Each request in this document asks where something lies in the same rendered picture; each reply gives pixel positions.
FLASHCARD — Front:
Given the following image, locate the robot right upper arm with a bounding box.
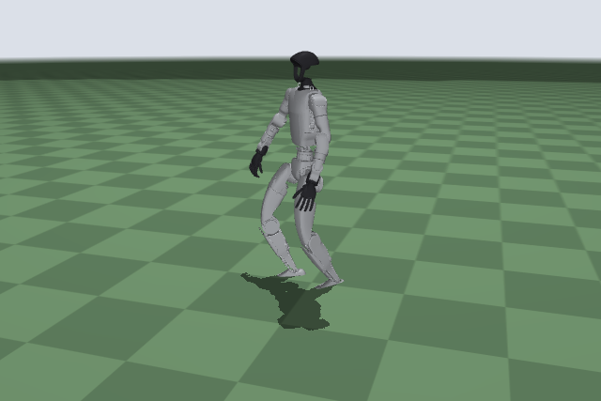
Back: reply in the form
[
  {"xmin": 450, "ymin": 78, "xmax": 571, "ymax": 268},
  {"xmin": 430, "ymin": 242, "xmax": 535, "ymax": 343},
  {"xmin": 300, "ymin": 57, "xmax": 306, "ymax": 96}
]
[{"xmin": 272, "ymin": 88, "xmax": 292, "ymax": 128}]

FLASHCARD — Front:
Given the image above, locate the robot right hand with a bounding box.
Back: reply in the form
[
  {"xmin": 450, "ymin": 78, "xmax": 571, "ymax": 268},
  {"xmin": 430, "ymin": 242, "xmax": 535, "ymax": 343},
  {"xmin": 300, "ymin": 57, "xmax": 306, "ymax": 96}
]
[{"xmin": 249, "ymin": 146, "xmax": 268, "ymax": 177}]

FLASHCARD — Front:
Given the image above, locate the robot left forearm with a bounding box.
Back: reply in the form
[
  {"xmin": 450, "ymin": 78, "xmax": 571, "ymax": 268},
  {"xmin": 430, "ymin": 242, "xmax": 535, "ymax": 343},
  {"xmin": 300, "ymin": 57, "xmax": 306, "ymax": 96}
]
[{"xmin": 309, "ymin": 133, "xmax": 329, "ymax": 182}]

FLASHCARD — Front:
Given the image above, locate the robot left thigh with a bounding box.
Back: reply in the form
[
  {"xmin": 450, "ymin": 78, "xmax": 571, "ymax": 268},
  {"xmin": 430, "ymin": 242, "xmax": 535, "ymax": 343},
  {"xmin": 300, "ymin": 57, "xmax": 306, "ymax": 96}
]
[{"xmin": 294, "ymin": 169, "xmax": 323, "ymax": 251}]

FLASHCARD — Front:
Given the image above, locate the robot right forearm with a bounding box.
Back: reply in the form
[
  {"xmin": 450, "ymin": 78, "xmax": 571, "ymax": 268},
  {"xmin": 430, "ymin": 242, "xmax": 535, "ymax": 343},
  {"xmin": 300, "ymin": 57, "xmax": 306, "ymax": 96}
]
[{"xmin": 257, "ymin": 113, "xmax": 279, "ymax": 151}]

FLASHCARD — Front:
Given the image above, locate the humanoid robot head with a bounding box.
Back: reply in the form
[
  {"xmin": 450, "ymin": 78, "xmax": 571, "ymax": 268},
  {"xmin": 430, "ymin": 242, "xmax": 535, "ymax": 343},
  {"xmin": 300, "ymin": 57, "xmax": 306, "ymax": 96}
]
[{"xmin": 290, "ymin": 51, "xmax": 319, "ymax": 90}]

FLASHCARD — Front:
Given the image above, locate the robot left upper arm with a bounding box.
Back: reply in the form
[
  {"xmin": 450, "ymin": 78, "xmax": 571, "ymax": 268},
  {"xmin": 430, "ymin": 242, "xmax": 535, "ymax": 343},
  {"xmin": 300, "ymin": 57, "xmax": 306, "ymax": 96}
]
[{"xmin": 308, "ymin": 93, "xmax": 331, "ymax": 143}]

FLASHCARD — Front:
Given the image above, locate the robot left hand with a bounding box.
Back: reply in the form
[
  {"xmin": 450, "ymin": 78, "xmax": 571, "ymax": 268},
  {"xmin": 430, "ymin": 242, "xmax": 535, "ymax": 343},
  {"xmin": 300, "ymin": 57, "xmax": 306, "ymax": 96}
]
[{"xmin": 292, "ymin": 172, "xmax": 320, "ymax": 211}]

